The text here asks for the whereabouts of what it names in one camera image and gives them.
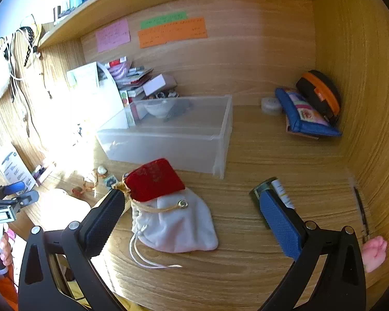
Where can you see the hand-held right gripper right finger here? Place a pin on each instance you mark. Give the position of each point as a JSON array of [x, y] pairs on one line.
[[280, 225]]

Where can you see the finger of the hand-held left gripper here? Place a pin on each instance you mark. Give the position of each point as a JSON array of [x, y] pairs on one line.
[[26, 197], [14, 187]]

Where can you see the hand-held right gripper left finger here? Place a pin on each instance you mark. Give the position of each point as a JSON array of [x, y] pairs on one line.
[[97, 226]]

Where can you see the dark green bottle white label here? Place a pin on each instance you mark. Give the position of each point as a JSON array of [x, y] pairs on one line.
[[265, 184]]

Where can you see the red fabric pouch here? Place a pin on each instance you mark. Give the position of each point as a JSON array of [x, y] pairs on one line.
[[155, 181]]

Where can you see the clear plastic storage box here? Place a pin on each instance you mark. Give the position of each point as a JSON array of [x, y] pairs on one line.
[[181, 142]]

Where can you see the wooden desktop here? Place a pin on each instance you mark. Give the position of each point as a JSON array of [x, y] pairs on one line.
[[246, 265]]

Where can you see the person's left hand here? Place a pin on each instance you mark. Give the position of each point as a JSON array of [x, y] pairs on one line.
[[5, 247]]

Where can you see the white printed leaflet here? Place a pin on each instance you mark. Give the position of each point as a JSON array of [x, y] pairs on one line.
[[13, 168]]

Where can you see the white seashell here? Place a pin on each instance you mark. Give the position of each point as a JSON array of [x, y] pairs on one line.
[[102, 170]]

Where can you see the black pen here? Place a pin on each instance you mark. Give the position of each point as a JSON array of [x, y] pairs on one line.
[[361, 209]]

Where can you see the blue zip pouch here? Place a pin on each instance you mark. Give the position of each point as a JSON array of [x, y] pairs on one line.
[[298, 120]]

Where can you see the white paper box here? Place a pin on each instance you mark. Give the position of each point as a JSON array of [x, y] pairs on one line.
[[112, 103]]

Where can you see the fruit print carton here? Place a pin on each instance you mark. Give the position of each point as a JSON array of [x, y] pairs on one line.
[[127, 103]]

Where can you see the white bowl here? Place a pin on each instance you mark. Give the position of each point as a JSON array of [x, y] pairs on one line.
[[158, 108]]

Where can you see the black orange round case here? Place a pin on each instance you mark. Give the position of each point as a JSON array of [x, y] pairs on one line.
[[324, 87]]

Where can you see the pile of small metal trinkets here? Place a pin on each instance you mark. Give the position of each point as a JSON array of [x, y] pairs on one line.
[[163, 95]]

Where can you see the white card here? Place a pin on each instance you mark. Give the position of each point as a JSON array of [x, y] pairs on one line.
[[155, 84]]

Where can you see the pile of colourful packets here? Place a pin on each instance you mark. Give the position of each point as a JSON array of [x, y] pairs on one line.
[[129, 74]]

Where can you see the pink paper note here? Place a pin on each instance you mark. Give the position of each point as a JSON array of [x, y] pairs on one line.
[[113, 35]]

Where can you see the orange paper note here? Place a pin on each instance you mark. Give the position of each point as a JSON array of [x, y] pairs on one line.
[[171, 34]]

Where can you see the green paper note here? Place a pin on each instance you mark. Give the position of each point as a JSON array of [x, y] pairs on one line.
[[163, 20]]

